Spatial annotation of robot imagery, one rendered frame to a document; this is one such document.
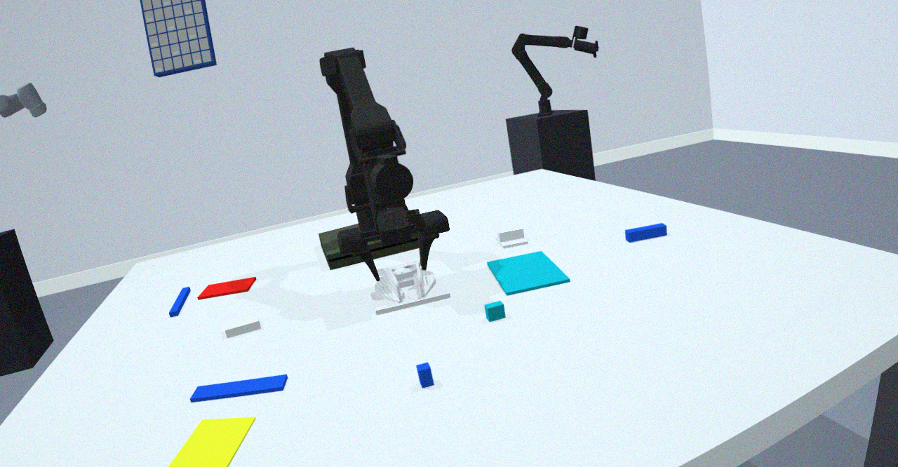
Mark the small teal cube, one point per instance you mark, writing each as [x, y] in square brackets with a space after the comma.
[494, 311]

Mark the yellow flat square plate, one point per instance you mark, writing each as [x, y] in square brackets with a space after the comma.
[213, 443]

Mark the red flat bar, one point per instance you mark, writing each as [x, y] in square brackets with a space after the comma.
[227, 288]

